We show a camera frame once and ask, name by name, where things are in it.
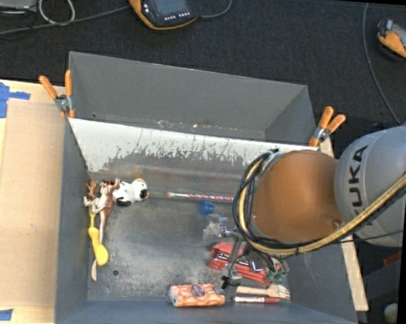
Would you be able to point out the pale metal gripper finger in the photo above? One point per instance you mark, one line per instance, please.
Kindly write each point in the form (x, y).
(236, 280)
(223, 226)

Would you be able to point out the red packet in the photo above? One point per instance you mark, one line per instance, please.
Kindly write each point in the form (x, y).
(221, 253)

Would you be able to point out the small blue cap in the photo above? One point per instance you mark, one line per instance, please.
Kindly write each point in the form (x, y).
(206, 207)

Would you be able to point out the red marker pen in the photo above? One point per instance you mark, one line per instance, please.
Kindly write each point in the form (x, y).
(254, 299)

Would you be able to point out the pink striped stick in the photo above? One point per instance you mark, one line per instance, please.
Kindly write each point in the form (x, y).
(200, 196)

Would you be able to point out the pale wooden fork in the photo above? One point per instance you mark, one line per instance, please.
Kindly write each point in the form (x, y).
(276, 291)

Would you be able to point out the orange brick-pattern roll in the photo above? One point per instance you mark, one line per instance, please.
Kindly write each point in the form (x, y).
(184, 295)

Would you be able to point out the grey metal bin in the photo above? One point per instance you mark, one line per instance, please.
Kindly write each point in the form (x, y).
(153, 245)

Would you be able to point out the white and black toy dog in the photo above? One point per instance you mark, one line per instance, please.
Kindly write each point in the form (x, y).
(131, 191)

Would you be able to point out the brown toy reindeer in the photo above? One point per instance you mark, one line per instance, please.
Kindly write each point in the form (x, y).
(106, 198)

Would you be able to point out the yellow plastic spoon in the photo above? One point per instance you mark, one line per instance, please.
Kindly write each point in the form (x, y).
(100, 249)

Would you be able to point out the thin beige stick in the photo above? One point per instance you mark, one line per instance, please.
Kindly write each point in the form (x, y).
(94, 271)

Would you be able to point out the brown cardboard board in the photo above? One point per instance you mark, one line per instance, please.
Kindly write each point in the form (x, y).
(26, 206)

